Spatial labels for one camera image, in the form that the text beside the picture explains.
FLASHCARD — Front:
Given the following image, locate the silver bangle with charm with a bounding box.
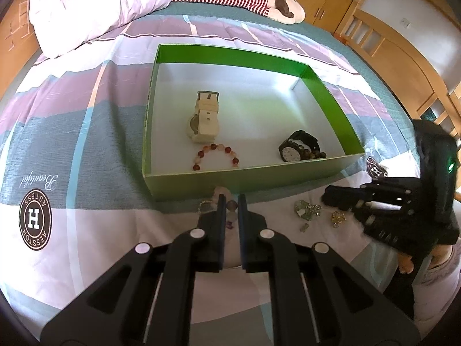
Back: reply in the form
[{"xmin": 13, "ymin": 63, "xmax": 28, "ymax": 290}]
[{"xmin": 198, "ymin": 187, "xmax": 237, "ymax": 230}]

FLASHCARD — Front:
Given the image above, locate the green stone jewelry cluster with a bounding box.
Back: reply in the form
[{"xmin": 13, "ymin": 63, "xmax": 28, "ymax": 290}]
[{"xmin": 294, "ymin": 200, "xmax": 322, "ymax": 233}]

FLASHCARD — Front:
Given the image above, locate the dark brown bead bracelet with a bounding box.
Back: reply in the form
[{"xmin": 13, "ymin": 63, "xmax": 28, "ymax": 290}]
[{"xmin": 293, "ymin": 144, "xmax": 328, "ymax": 162}]

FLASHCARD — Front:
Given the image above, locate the red white bead bracelet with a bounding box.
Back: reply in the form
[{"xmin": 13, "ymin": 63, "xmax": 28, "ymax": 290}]
[{"xmin": 191, "ymin": 143, "xmax": 240, "ymax": 172}]

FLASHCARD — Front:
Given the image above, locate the person's right hand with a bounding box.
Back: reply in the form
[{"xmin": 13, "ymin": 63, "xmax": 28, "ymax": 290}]
[{"xmin": 398, "ymin": 245, "xmax": 453, "ymax": 274}]

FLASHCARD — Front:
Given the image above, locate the small gold earring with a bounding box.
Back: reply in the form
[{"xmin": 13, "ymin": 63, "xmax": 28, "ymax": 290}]
[{"xmin": 330, "ymin": 211, "xmax": 347, "ymax": 228}]

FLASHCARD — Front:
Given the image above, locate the black wrist watch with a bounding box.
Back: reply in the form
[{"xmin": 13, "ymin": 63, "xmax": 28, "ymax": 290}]
[{"xmin": 278, "ymin": 130, "xmax": 325, "ymax": 163}]

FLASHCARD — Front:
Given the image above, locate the cream wrist watch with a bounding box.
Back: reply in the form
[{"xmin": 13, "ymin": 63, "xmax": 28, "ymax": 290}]
[{"xmin": 188, "ymin": 90, "xmax": 220, "ymax": 144}]

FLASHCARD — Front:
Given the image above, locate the green cardboard box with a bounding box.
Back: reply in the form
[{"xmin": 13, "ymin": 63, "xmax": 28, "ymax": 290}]
[{"xmin": 142, "ymin": 44, "xmax": 364, "ymax": 201}]

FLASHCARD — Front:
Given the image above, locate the patchwork bed sheet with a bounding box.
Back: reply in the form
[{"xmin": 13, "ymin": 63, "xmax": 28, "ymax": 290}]
[{"xmin": 1, "ymin": 3, "xmax": 419, "ymax": 336}]

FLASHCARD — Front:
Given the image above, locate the wooden headboard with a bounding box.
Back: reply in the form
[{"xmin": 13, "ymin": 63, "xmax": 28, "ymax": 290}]
[{"xmin": 333, "ymin": 0, "xmax": 461, "ymax": 202}]

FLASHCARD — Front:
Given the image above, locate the wooden wardrobe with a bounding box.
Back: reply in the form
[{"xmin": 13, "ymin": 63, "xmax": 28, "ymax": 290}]
[{"xmin": 1, "ymin": 0, "xmax": 352, "ymax": 94}]

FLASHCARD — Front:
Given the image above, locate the pink white pillow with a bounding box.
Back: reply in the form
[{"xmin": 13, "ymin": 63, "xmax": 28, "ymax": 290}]
[{"xmin": 29, "ymin": 0, "xmax": 172, "ymax": 59}]

